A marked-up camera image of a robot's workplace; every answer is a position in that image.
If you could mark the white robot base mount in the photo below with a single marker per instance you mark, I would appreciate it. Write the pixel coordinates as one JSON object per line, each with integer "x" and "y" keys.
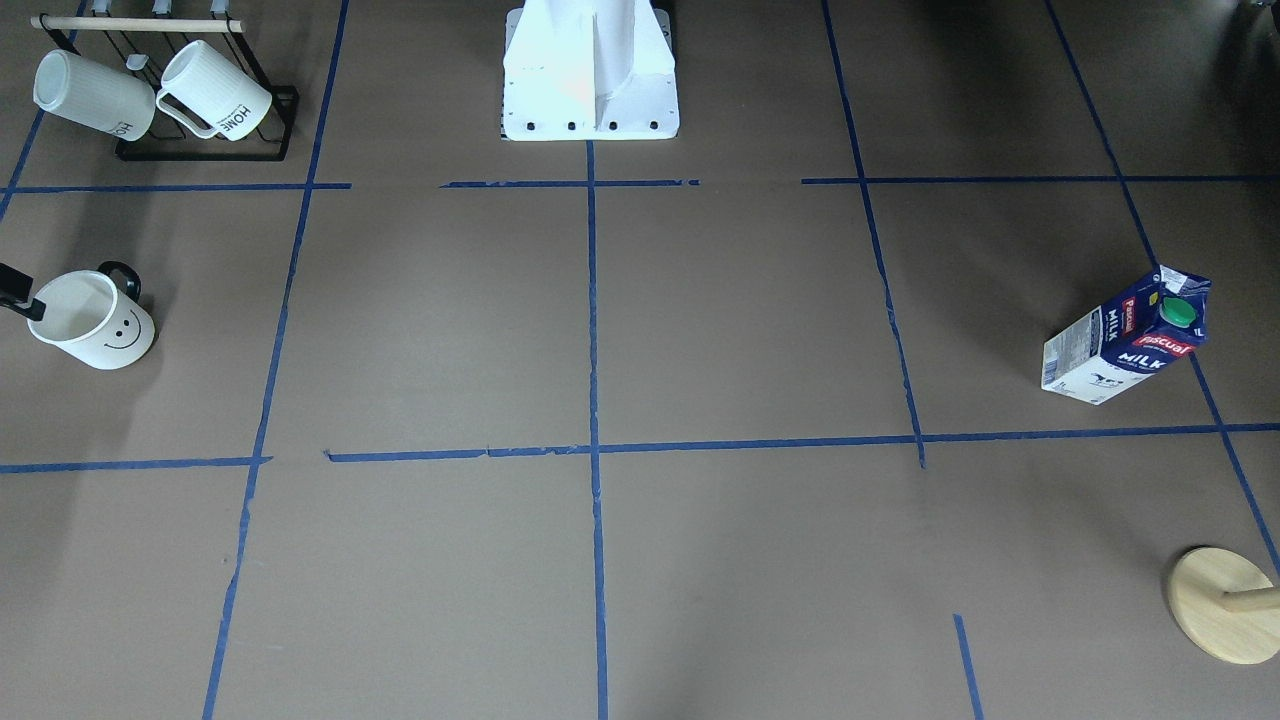
{"x": 590, "y": 70}

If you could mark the black wire mug rack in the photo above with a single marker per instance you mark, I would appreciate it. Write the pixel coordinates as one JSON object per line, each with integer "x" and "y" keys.
{"x": 140, "y": 38}

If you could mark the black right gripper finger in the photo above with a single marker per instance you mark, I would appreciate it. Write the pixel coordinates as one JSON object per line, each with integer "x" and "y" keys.
{"x": 16, "y": 294}

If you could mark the wooden mug tree stand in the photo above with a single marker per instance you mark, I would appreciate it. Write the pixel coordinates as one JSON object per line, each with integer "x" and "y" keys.
{"x": 1225, "y": 605}

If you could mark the blue white milk carton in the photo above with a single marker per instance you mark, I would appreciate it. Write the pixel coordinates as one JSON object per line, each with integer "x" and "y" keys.
{"x": 1135, "y": 334}

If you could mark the white HOME mug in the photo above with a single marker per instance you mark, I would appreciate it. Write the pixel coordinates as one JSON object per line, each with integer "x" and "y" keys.
{"x": 210, "y": 95}

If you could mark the white smiley face mug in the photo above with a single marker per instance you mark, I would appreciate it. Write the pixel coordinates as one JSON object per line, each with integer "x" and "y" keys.
{"x": 95, "y": 316}

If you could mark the white ribbed mug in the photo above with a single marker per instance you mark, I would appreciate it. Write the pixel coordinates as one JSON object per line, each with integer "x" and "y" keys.
{"x": 102, "y": 98}

